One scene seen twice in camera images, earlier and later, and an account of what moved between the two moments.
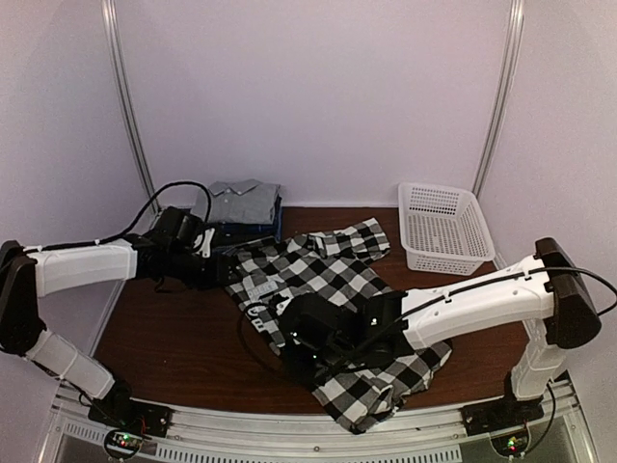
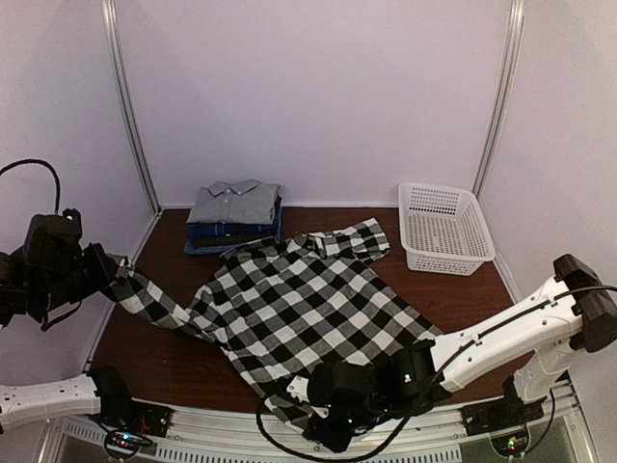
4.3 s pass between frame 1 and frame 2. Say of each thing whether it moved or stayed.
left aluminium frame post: stayed
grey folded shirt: stayed
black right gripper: moved
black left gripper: moved
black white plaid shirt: moved
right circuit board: stayed
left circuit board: stayed
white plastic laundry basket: stayed
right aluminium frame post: stayed
